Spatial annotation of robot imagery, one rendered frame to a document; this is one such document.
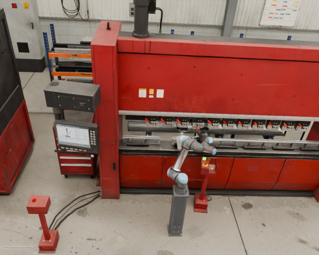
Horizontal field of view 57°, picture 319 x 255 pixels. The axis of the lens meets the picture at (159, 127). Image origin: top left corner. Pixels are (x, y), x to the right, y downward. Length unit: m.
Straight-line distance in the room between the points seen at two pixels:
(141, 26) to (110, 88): 0.74
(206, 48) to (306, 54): 1.12
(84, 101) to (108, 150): 1.04
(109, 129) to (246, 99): 1.72
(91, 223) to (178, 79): 2.22
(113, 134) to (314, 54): 2.49
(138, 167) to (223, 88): 1.57
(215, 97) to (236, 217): 1.77
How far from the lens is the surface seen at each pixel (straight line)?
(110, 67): 3.18
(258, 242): 4.31
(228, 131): 4.33
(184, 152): 3.35
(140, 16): 3.27
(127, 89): 3.52
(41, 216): 3.67
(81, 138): 3.19
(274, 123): 4.11
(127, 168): 4.11
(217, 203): 4.55
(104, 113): 3.46
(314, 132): 5.19
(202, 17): 7.80
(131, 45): 3.28
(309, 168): 4.72
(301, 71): 3.84
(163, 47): 3.28
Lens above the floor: 3.35
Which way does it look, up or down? 35 degrees down
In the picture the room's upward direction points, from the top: 4 degrees clockwise
